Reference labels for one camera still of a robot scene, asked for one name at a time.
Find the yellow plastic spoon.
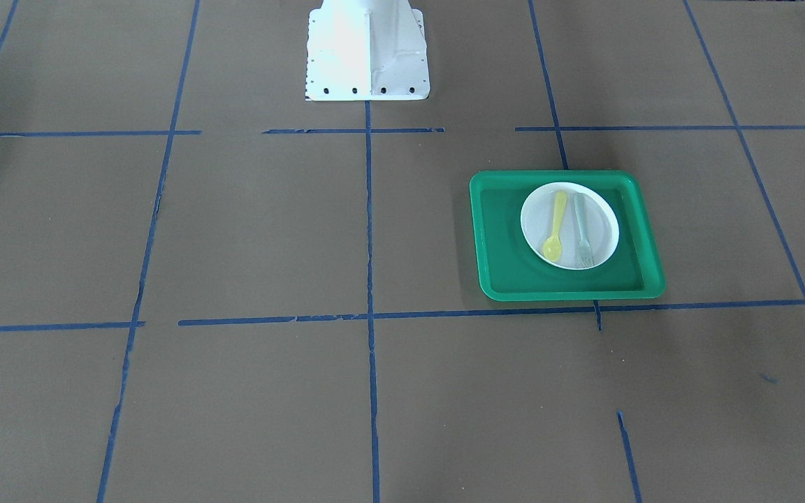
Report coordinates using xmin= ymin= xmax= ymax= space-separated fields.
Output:
xmin=541 ymin=190 xmax=568 ymax=263

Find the white round plate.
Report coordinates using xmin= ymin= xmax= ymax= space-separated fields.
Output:
xmin=520 ymin=182 xmax=620 ymax=271

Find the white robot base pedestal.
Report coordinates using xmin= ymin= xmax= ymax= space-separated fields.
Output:
xmin=305 ymin=1 xmax=431 ymax=101

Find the grey plastic fork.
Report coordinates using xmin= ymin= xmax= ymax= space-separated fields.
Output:
xmin=573 ymin=192 xmax=595 ymax=270

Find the green plastic tray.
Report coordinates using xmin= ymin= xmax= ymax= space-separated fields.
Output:
xmin=470 ymin=170 xmax=667 ymax=302

